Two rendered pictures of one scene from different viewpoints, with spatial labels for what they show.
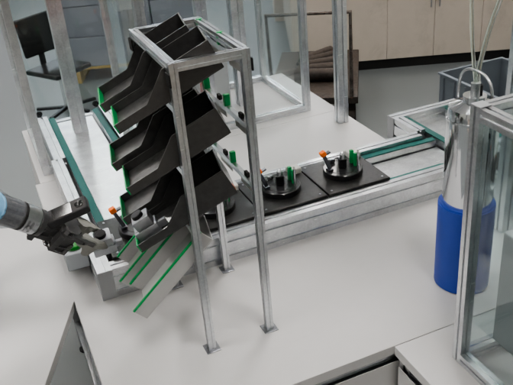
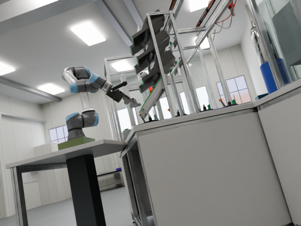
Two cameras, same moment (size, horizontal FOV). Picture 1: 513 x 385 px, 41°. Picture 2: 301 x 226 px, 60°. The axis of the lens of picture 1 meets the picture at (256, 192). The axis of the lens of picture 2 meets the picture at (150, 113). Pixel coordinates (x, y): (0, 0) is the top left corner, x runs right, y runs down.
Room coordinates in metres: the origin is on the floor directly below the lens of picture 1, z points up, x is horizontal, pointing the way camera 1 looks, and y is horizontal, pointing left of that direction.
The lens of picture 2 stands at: (-0.21, 0.04, 0.64)
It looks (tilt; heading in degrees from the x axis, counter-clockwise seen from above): 11 degrees up; 9
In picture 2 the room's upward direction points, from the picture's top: 13 degrees counter-clockwise
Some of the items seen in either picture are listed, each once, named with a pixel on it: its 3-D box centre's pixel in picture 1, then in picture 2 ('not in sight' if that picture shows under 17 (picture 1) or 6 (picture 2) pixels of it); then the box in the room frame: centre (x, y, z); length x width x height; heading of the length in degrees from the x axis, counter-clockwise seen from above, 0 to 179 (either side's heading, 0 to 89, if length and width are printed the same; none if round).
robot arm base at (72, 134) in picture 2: not in sight; (75, 135); (1.76, 0.98, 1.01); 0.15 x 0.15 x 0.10
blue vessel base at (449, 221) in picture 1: (463, 241); (277, 81); (1.65, -0.58, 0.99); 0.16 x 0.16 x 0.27
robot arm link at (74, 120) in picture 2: not in sight; (74, 121); (1.77, 0.98, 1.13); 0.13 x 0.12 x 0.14; 127
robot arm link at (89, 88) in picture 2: not in sight; (92, 86); (1.58, 0.70, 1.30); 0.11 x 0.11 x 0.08; 37
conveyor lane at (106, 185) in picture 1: (127, 203); not in sight; (2.22, 0.47, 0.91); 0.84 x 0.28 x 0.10; 21
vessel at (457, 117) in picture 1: (471, 137); (262, 38); (1.65, -0.58, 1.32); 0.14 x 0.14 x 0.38
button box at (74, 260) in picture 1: (72, 244); (126, 135); (1.93, 0.61, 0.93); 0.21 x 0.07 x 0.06; 21
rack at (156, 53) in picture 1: (204, 185); (167, 73); (1.63, 0.14, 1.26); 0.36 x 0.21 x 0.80; 21
